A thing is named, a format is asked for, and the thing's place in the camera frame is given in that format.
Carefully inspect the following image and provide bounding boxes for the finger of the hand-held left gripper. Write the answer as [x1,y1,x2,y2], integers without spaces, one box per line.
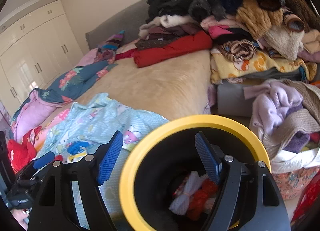
[15,151,56,179]

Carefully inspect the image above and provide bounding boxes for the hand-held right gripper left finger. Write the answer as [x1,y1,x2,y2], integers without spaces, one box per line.
[27,131,124,231]

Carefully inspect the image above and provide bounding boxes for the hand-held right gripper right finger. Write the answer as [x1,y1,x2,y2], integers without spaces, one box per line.
[194,131,292,231]

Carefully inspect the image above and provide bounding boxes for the yellow packet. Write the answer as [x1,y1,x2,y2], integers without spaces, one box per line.
[65,153,87,163]

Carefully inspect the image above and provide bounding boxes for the black bin with yellow rim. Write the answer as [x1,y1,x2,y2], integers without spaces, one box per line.
[119,114,272,231]

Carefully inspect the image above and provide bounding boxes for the blue plastic wrapper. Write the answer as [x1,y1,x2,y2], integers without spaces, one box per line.
[67,140,88,154]

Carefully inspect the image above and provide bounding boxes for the red plastic bag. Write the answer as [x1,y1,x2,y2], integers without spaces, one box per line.
[189,178,219,220]

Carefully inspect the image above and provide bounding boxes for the person's left hand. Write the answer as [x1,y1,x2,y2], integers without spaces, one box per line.
[11,208,32,230]

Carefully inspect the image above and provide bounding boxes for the red floral cloth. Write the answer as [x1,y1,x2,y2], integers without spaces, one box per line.
[7,125,43,169]

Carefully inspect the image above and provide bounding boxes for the light blue cartoon sheet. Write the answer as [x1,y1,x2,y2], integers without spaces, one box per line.
[35,93,171,230]

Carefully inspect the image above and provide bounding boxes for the pink cartoon blanket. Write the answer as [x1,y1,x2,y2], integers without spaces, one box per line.
[32,109,71,152]

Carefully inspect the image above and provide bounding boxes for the lavender fluffy sweater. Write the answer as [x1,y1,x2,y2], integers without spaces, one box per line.
[244,81,304,137]

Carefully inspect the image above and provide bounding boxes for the blue pink floral quilt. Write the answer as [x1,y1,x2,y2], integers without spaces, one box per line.
[10,59,118,144]

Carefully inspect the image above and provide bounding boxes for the white cloth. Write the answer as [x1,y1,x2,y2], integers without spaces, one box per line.
[270,146,320,172]

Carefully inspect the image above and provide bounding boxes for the beige plush bed blanket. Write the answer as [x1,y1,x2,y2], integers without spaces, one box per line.
[40,49,213,131]

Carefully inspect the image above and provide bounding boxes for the pink patterned fabric basket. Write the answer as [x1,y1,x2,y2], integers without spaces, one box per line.
[271,166,320,201]

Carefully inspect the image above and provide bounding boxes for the purple knitted garment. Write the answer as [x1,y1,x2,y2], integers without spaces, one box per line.
[285,131,311,154]

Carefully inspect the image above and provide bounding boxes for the beige knitted garment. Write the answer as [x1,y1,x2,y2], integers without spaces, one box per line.
[260,79,320,162]

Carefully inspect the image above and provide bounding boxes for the dark red cloth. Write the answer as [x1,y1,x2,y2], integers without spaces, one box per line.
[115,49,138,61]

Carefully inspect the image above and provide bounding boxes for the red printed bag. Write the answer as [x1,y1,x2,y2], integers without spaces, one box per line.
[291,180,320,224]

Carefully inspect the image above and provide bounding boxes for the cream white wardrobe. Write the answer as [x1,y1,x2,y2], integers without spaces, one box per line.
[0,0,84,111]

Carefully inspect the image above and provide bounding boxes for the yellow cartoon blanket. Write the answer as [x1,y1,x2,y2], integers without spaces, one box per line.
[210,47,317,85]

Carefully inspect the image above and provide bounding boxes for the red folded garment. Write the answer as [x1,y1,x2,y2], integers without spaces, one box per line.
[134,30,213,69]

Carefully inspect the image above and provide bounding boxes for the striped colourful pillow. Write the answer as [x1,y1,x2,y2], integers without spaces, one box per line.
[97,30,125,52]

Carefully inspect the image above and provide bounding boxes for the grey padded headboard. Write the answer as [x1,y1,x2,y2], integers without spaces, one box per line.
[85,0,153,50]

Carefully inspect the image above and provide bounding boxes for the pile of mixed clothes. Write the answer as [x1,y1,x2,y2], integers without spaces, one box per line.
[138,0,320,62]

